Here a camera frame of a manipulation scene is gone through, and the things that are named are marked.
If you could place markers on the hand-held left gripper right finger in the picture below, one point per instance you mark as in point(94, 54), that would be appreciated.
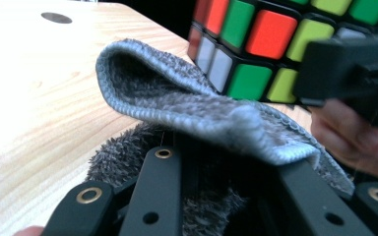
point(249, 178)

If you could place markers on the black puzzle cube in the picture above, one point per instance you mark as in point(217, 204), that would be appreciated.
point(270, 32)

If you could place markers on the grey round table grommet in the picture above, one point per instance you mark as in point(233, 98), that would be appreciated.
point(56, 17)

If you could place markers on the grey fluffy cloth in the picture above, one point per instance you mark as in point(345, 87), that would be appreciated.
point(183, 105)

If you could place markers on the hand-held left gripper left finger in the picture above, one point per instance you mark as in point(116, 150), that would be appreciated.
point(200, 170)

